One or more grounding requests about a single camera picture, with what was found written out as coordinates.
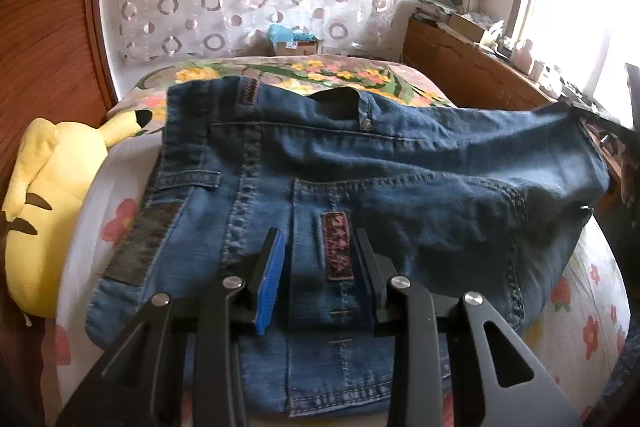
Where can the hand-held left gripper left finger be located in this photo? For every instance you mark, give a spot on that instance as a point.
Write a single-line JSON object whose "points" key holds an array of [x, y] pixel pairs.
{"points": [[270, 282]]}

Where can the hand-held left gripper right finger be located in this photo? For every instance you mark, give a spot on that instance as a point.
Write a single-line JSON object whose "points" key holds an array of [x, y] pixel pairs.
{"points": [[367, 277]]}

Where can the blue denim pants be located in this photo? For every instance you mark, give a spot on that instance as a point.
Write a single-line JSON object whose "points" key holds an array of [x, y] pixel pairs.
{"points": [[400, 187]]}

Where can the window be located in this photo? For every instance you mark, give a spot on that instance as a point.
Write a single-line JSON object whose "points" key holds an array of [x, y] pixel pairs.
{"points": [[575, 7]]}

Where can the yellow plush toy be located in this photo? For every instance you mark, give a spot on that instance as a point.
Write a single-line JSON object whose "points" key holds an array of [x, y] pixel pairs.
{"points": [[45, 207]]}

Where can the yellow flower patterned blanket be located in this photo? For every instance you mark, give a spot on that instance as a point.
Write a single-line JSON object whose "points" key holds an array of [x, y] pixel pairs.
{"points": [[325, 74]]}

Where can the clutter of small objects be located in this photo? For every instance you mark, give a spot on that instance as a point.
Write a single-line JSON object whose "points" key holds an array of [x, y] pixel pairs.
{"points": [[540, 67]]}

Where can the wooden cabinet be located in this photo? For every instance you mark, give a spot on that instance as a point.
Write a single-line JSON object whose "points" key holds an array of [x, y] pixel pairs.
{"points": [[475, 72]]}

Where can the pile of papers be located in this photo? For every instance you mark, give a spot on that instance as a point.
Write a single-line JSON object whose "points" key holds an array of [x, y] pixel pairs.
{"points": [[432, 11]]}

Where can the flat cardboard box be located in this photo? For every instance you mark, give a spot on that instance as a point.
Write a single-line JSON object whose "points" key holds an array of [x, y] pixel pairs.
{"points": [[467, 27]]}

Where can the small cardboard box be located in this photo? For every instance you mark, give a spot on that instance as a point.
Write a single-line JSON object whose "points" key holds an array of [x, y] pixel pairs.
{"points": [[297, 48]]}

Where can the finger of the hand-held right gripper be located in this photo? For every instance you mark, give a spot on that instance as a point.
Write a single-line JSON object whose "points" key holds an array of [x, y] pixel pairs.
{"points": [[607, 119]]}

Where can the white floral bed sheet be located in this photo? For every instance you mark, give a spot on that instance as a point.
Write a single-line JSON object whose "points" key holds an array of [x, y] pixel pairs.
{"points": [[585, 307]]}

